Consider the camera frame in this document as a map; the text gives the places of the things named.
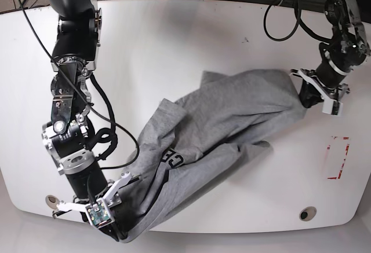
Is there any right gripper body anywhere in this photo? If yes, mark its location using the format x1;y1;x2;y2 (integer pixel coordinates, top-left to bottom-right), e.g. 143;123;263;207
52;172;132;229

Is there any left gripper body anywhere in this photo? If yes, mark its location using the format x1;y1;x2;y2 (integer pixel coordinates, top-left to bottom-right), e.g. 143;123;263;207
290;69;350;102

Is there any grey t-shirt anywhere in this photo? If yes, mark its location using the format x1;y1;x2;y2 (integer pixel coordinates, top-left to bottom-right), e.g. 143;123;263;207
117;69;306;242

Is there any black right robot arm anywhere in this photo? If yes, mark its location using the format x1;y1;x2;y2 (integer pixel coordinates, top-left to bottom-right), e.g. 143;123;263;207
42;0;135;240

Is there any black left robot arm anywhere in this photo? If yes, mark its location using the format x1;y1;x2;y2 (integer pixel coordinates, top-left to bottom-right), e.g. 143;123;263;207
290;0;370;116

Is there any left table grommet hole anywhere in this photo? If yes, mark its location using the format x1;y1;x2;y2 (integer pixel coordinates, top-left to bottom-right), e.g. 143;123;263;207
45;195;60;210

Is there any table grommet hole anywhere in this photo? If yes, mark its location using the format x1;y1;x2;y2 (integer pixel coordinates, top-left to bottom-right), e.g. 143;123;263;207
45;195;60;210
299;206;317;222

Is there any red tape rectangle marking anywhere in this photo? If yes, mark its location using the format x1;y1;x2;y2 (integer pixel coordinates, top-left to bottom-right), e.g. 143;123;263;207
325;136;350;180

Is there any right table grommet hole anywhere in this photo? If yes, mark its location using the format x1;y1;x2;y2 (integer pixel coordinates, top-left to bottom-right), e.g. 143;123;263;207
299;206;317;222

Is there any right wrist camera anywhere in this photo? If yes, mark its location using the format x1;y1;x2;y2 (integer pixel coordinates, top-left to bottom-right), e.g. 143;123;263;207
85;198;115;229

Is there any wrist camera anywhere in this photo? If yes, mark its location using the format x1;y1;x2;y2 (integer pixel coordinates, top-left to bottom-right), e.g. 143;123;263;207
85;198;115;229
322;99;343;116

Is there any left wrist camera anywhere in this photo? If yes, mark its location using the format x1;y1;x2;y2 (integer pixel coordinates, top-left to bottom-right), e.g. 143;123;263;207
322;99;343;116

